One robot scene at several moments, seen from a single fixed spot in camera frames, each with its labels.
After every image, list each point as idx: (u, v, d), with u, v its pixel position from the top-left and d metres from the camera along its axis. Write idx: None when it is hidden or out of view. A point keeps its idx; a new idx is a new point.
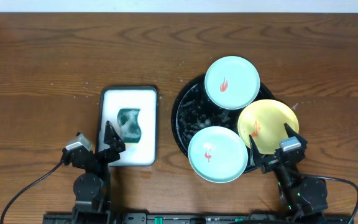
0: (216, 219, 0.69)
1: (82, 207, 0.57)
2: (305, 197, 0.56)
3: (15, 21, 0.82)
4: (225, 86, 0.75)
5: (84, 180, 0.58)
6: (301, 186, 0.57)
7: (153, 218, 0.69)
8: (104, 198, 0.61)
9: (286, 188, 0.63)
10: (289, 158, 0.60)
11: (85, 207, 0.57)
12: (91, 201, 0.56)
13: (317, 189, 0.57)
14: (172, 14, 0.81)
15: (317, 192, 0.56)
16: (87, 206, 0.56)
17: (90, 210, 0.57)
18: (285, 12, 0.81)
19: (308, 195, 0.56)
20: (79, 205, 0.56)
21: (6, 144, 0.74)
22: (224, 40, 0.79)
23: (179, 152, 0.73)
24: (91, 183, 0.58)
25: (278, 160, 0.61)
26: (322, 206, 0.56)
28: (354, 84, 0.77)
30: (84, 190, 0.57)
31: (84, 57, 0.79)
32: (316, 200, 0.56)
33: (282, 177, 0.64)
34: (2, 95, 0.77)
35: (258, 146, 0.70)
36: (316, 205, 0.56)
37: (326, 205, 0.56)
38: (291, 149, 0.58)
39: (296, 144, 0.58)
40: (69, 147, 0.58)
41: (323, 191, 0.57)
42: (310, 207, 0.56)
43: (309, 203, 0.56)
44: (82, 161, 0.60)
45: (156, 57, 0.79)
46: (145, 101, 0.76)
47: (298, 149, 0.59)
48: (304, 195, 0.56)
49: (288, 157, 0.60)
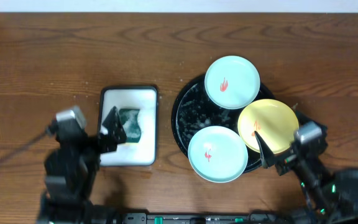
0: (216, 219, 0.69)
1: (53, 190, 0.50)
2: (346, 194, 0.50)
3: (15, 21, 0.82)
4: (225, 86, 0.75)
5: (59, 155, 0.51)
6: (338, 185, 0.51)
7: (153, 217, 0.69)
8: (82, 183, 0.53)
9: (317, 192, 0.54)
10: (310, 150, 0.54)
11: (57, 189, 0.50)
12: (65, 180, 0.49)
13: (355, 187, 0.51)
14: (172, 14, 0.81)
15: (357, 186, 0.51)
16: (59, 187, 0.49)
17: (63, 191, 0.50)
18: (284, 12, 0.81)
19: (348, 195, 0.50)
20: (50, 186, 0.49)
21: (7, 144, 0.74)
22: (224, 40, 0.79)
23: (179, 152, 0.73)
24: (69, 158, 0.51)
25: (300, 156, 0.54)
26: None
28: (355, 83, 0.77)
30: (58, 165, 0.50)
31: (84, 57, 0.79)
32: (357, 198, 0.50)
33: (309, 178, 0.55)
34: (2, 95, 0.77)
35: (253, 149, 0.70)
36: (356, 204, 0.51)
37: None
38: (311, 137, 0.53)
39: (315, 131, 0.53)
40: (59, 118, 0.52)
41: None
42: (350, 206, 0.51)
43: (350, 200, 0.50)
44: (70, 136, 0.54)
45: (156, 57, 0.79)
46: (145, 101, 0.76)
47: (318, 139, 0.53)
48: (342, 191, 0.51)
49: (309, 148, 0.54)
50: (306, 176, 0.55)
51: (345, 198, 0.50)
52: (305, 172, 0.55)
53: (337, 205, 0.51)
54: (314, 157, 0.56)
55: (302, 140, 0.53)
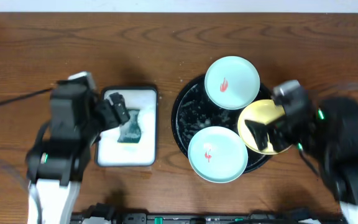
0: (216, 219, 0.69)
1: (58, 115, 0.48)
2: (335, 116, 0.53)
3: (14, 21, 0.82)
4: (225, 86, 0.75)
5: (69, 86, 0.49)
6: (329, 116, 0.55)
7: (153, 218, 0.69)
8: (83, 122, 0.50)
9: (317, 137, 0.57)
10: (298, 100, 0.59)
11: (62, 114, 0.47)
12: (70, 102, 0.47)
13: (346, 115, 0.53)
14: (172, 13, 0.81)
15: (340, 109, 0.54)
16: (63, 109, 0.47)
17: (66, 117, 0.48)
18: (285, 12, 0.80)
19: (341, 123, 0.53)
20: (55, 107, 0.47)
21: (7, 144, 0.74)
22: (224, 40, 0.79)
23: (179, 152, 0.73)
24: (77, 88, 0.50)
25: (288, 109, 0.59)
26: (351, 124, 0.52)
28: (354, 84, 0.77)
30: (64, 92, 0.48)
31: (84, 57, 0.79)
32: (350, 129, 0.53)
33: (303, 133, 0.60)
34: (2, 95, 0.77)
35: (253, 149, 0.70)
36: (352, 135, 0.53)
37: None
38: (291, 88, 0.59)
39: (293, 83, 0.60)
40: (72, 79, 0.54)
41: None
42: (348, 139, 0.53)
43: (342, 121, 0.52)
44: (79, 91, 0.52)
45: (156, 57, 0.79)
46: (145, 101, 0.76)
47: (294, 94, 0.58)
48: (333, 114, 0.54)
49: (293, 100, 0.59)
50: (302, 131, 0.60)
51: (337, 130, 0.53)
52: (299, 130, 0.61)
53: (338, 139, 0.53)
54: (306, 112, 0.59)
55: (281, 95, 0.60)
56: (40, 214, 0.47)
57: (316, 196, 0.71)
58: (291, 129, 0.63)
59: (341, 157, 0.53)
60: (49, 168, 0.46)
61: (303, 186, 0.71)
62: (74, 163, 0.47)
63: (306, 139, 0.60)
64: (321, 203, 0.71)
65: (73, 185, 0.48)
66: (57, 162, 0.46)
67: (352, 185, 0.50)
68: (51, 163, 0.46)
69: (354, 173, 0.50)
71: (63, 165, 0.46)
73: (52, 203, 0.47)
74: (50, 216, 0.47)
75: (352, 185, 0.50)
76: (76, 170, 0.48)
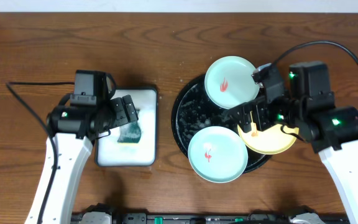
0: (216, 219, 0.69)
1: (80, 85, 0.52)
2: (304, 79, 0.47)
3: (14, 21, 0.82)
4: (225, 86, 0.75)
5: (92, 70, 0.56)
6: (296, 73, 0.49)
7: (153, 218, 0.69)
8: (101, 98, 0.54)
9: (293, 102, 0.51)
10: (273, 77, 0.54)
11: (85, 83, 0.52)
12: (93, 75, 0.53)
13: (312, 67, 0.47)
14: (172, 14, 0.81)
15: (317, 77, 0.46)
16: (86, 79, 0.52)
17: (87, 88, 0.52)
18: (285, 12, 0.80)
19: (307, 74, 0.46)
20: (79, 78, 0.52)
21: (7, 144, 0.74)
22: (224, 40, 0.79)
23: (179, 152, 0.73)
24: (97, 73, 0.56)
25: (266, 84, 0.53)
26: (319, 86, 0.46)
28: (354, 84, 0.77)
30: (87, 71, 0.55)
31: (84, 57, 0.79)
32: (318, 82, 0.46)
33: (283, 104, 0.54)
34: (2, 95, 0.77)
35: (253, 149, 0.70)
36: (321, 86, 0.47)
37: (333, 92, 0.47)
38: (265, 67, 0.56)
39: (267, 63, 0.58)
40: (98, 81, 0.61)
41: (323, 73, 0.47)
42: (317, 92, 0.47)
43: (309, 82, 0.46)
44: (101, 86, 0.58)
45: (156, 57, 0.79)
46: (145, 101, 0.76)
47: (271, 66, 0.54)
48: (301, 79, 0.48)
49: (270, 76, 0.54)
50: (282, 104, 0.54)
51: (304, 84, 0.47)
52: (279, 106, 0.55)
53: (307, 94, 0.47)
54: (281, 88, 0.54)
55: (259, 71, 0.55)
56: (55, 162, 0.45)
57: (316, 195, 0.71)
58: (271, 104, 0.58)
59: (312, 107, 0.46)
60: (68, 121, 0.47)
61: (303, 186, 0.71)
62: (90, 123, 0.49)
63: (281, 112, 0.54)
64: (321, 203, 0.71)
65: (87, 143, 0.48)
66: (78, 116, 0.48)
67: (322, 124, 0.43)
68: (70, 117, 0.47)
69: (324, 116, 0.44)
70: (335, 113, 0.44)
71: (82, 118, 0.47)
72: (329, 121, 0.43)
73: (69, 155, 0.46)
74: (65, 167, 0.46)
75: (322, 124, 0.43)
76: (91, 129, 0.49)
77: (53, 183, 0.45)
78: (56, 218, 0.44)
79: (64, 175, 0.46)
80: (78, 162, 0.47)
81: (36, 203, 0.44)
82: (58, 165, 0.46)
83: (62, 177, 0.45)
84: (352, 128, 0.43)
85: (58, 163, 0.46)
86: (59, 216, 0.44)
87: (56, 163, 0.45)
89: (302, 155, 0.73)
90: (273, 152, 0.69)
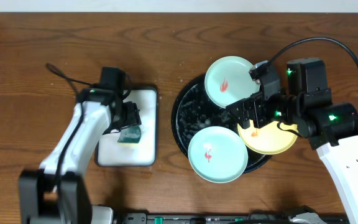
0: (216, 220, 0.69)
1: (105, 78, 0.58)
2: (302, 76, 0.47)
3: (15, 21, 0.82)
4: (225, 86, 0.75)
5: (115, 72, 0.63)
6: (294, 69, 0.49)
7: (153, 218, 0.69)
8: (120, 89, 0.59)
9: (289, 99, 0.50)
10: (270, 73, 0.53)
11: (110, 74, 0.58)
12: (118, 70, 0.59)
13: (309, 63, 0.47)
14: (172, 14, 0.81)
15: (316, 74, 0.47)
16: (112, 73, 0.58)
17: (111, 78, 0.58)
18: (285, 12, 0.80)
19: (304, 71, 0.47)
20: (105, 72, 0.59)
21: (7, 145, 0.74)
22: (224, 40, 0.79)
23: (179, 152, 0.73)
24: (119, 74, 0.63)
25: (265, 81, 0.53)
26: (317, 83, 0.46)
28: (354, 84, 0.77)
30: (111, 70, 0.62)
31: (84, 57, 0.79)
32: (316, 78, 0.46)
33: (279, 101, 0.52)
34: (2, 95, 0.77)
35: (253, 149, 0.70)
36: (317, 83, 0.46)
37: (330, 88, 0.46)
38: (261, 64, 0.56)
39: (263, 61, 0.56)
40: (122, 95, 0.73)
41: (320, 70, 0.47)
42: (314, 88, 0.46)
43: (307, 78, 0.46)
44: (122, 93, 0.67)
45: (156, 57, 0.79)
46: (145, 101, 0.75)
47: (268, 64, 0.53)
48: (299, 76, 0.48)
49: (267, 72, 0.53)
50: (279, 101, 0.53)
51: (302, 81, 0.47)
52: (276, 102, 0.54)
53: (305, 90, 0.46)
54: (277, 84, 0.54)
55: (256, 68, 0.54)
56: (81, 114, 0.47)
57: (316, 195, 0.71)
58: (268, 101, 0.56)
59: (309, 103, 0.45)
60: (92, 98, 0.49)
61: (303, 186, 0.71)
62: (112, 103, 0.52)
63: (279, 108, 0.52)
64: (321, 203, 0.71)
65: (106, 117, 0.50)
66: (103, 94, 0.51)
67: (319, 121, 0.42)
68: (96, 94, 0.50)
69: (321, 112, 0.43)
70: (332, 109, 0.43)
71: (107, 96, 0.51)
72: (325, 116, 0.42)
73: (94, 111, 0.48)
74: (89, 121, 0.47)
75: (319, 120, 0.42)
76: (111, 109, 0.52)
77: (78, 129, 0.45)
78: (78, 153, 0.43)
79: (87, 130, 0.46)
80: (100, 122, 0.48)
81: (59, 144, 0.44)
82: (84, 117, 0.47)
83: (86, 126, 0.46)
84: (350, 124, 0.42)
85: (84, 116, 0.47)
86: (80, 154, 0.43)
87: (82, 114, 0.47)
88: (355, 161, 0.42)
89: (302, 155, 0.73)
90: (273, 152, 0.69)
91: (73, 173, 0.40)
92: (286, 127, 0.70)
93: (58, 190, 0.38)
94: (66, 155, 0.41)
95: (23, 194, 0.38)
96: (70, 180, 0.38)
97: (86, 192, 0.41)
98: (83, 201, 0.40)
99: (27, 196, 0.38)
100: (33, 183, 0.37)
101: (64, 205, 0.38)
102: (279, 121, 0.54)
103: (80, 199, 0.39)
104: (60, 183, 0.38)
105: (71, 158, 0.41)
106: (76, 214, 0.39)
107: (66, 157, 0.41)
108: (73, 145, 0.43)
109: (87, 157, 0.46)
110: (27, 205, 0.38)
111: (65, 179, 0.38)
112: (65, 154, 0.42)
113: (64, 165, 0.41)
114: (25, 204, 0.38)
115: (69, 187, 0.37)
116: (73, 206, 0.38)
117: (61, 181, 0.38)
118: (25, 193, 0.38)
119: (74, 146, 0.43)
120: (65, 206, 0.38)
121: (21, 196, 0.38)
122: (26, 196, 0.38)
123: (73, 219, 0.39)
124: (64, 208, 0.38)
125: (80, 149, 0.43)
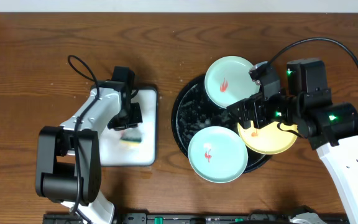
0: (216, 220, 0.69)
1: (117, 74, 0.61)
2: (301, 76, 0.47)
3: (15, 21, 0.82)
4: (225, 86, 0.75)
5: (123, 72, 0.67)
6: (294, 70, 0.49)
7: (153, 218, 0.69)
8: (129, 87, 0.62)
9: (289, 99, 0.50)
10: (268, 74, 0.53)
11: (122, 71, 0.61)
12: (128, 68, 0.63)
13: (310, 63, 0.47)
14: (172, 14, 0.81)
15: (315, 74, 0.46)
16: (123, 71, 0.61)
17: (122, 76, 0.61)
18: (285, 12, 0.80)
19: (304, 71, 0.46)
20: (117, 69, 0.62)
21: (6, 145, 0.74)
22: (224, 40, 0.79)
23: (179, 152, 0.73)
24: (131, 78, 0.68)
25: (264, 81, 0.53)
26: (316, 83, 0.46)
28: (354, 84, 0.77)
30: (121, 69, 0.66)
31: (84, 57, 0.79)
32: (315, 78, 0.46)
33: (279, 102, 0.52)
34: (2, 95, 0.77)
35: (253, 149, 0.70)
36: (317, 83, 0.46)
37: (329, 88, 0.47)
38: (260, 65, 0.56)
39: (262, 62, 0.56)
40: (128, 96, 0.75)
41: (320, 70, 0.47)
42: (314, 88, 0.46)
43: (306, 78, 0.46)
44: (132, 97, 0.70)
45: (156, 57, 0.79)
46: (145, 101, 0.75)
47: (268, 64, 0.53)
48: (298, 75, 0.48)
49: (268, 73, 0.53)
50: (280, 101, 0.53)
51: (302, 81, 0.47)
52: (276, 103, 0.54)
53: (305, 90, 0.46)
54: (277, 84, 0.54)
55: (256, 68, 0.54)
56: (97, 93, 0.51)
57: (316, 195, 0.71)
58: (267, 102, 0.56)
59: (309, 104, 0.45)
60: (106, 86, 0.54)
61: (303, 186, 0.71)
62: (122, 94, 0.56)
63: (279, 108, 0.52)
64: (321, 203, 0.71)
65: (118, 102, 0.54)
66: (115, 83, 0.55)
67: (319, 121, 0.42)
68: (109, 83, 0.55)
69: (321, 112, 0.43)
70: (332, 109, 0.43)
71: (119, 85, 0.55)
72: (325, 117, 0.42)
73: (109, 93, 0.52)
74: (104, 99, 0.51)
75: (319, 120, 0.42)
76: (122, 99, 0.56)
77: (94, 104, 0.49)
78: (94, 120, 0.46)
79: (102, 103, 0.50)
80: (114, 102, 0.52)
81: (77, 113, 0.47)
82: (99, 97, 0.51)
83: (101, 102, 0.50)
84: (349, 124, 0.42)
85: (99, 96, 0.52)
86: (96, 121, 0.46)
87: (99, 94, 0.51)
88: (355, 161, 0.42)
89: (302, 155, 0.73)
90: (273, 151, 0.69)
91: (91, 132, 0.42)
92: (286, 127, 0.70)
93: (77, 145, 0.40)
94: (84, 119, 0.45)
95: (43, 147, 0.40)
96: (89, 136, 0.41)
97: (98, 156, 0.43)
98: (96, 162, 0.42)
99: (45, 152, 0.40)
100: (54, 136, 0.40)
101: (80, 160, 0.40)
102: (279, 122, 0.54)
103: (94, 158, 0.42)
104: (79, 139, 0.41)
105: (89, 122, 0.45)
106: (89, 171, 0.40)
107: (84, 121, 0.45)
108: (89, 113, 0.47)
109: (100, 130, 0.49)
110: (45, 160, 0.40)
111: (84, 135, 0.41)
112: (82, 117, 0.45)
113: (82, 127, 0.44)
114: (42, 158, 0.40)
115: (88, 142, 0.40)
116: (87, 162, 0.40)
117: (80, 136, 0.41)
118: (44, 147, 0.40)
119: (91, 113, 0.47)
120: (81, 162, 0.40)
121: (39, 150, 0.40)
122: (45, 150, 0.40)
123: (86, 177, 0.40)
124: (80, 164, 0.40)
125: (97, 117, 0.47)
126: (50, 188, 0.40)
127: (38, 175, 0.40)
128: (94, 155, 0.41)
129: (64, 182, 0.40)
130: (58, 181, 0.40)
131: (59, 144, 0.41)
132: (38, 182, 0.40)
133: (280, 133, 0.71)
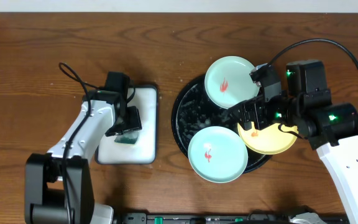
0: (216, 219, 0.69)
1: (110, 82, 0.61)
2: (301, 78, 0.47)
3: (15, 21, 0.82)
4: (225, 86, 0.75)
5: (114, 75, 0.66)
6: (294, 71, 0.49)
7: (153, 218, 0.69)
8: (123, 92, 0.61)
9: (289, 100, 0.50)
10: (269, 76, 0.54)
11: (114, 78, 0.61)
12: (121, 74, 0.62)
13: (309, 65, 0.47)
14: (172, 13, 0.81)
15: (314, 76, 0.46)
16: (117, 76, 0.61)
17: (115, 83, 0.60)
18: (285, 12, 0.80)
19: (303, 71, 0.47)
20: (111, 75, 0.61)
21: (6, 145, 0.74)
22: (224, 40, 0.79)
23: (179, 152, 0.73)
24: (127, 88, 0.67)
25: (265, 82, 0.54)
26: (316, 84, 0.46)
28: (354, 84, 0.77)
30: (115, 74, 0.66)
31: (84, 57, 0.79)
32: (314, 79, 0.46)
33: (279, 103, 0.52)
34: (2, 95, 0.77)
35: (253, 149, 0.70)
36: (317, 83, 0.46)
37: (329, 89, 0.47)
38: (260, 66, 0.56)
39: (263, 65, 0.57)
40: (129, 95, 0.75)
41: (319, 70, 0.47)
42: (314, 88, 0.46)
43: (306, 81, 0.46)
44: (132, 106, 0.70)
45: (156, 57, 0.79)
46: (145, 100, 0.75)
47: (268, 66, 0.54)
48: (298, 78, 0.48)
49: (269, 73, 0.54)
50: (280, 102, 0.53)
51: (301, 81, 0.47)
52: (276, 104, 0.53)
53: (304, 90, 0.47)
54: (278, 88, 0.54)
55: (257, 70, 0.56)
56: (89, 108, 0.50)
57: (316, 195, 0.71)
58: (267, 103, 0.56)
59: (309, 103, 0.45)
60: (101, 97, 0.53)
61: (303, 186, 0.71)
62: (117, 104, 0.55)
63: (279, 109, 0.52)
64: (321, 203, 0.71)
65: (111, 115, 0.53)
66: (110, 94, 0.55)
67: (319, 120, 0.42)
68: (104, 93, 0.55)
69: (321, 112, 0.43)
70: (332, 109, 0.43)
71: (114, 96, 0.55)
72: (325, 116, 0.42)
73: (100, 108, 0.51)
74: (96, 115, 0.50)
75: (319, 120, 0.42)
76: (116, 110, 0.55)
77: (84, 122, 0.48)
78: (84, 142, 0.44)
79: (94, 120, 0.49)
80: (106, 117, 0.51)
81: (66, 135, 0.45)
82: (91, 112, 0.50)
83: (92, 119, 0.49)
84: (349, 124, 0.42)
85: (91, 111, 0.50)
86: (86, 143, 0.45)
87: (89, 109, 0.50)
88: (355, 161, 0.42)
89: (302, 155, 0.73)
90: (273, 151, 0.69)
91: (80, 158, 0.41)
92: (286, 128, 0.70)
93: (65, 175, 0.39)
94: (73, 143, 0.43)
95: (30, 177, 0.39)
96: (77, 165, 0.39)
97: (89, 182, 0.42)
98: (87, 190, 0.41)
99: (34, 181, 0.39)
100: (41, 166, 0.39)
101: (69, 191, 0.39)
102: (279, 122, 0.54)
103: (85, 186, 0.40)
104: (67, 168, 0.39)
105: (79, 145, 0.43)
106: (79, 201, 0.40)
107: (73, 145, 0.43)
108: (79, 135, 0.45)
109: (91, 151, 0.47)
110: (33, 190, 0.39)
111: (72, 164, 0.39)
112: (72, 141, 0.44)
113: (71, 153, 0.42)
114: (30, 189, 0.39)
115: (76, 172, 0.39)
116: (78, 191, 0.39)
117: (68, 165, 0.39)
118: (31, 177, 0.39)
119: (80, 135, 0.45)
120: (70, 192, 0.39)
121: (27, 181, 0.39)
122: (33, 180, 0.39)
123: (76, 206, 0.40)
124: (69, 196, 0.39)
125: (87, 139, 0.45)
126: (41, 216, 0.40)
127: (27, 205, 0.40)
128: (84, 184, 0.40)
129: (54, 210, 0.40)
130: (48, 210, 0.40)
131: (48, 172, 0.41)
132: (27, 211, 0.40)
133: (280, 133, 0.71)
